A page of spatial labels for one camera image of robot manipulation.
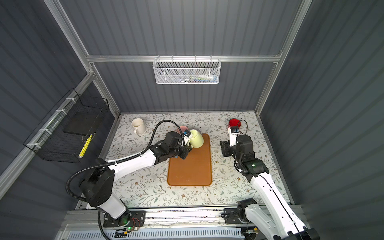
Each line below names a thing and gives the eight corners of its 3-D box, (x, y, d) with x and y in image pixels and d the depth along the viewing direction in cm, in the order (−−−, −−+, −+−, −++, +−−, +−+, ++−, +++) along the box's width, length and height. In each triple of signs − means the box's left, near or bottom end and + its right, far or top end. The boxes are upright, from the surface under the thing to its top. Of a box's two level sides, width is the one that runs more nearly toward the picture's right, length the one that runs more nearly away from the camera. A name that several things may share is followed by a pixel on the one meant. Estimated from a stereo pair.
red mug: (227, 129, 112) (229, 123, 107) (227, 125, 115) (228, 118, 109) (238, 129, 112) (241, 123, 107) (237, 125, 115) (239, 118, 109)
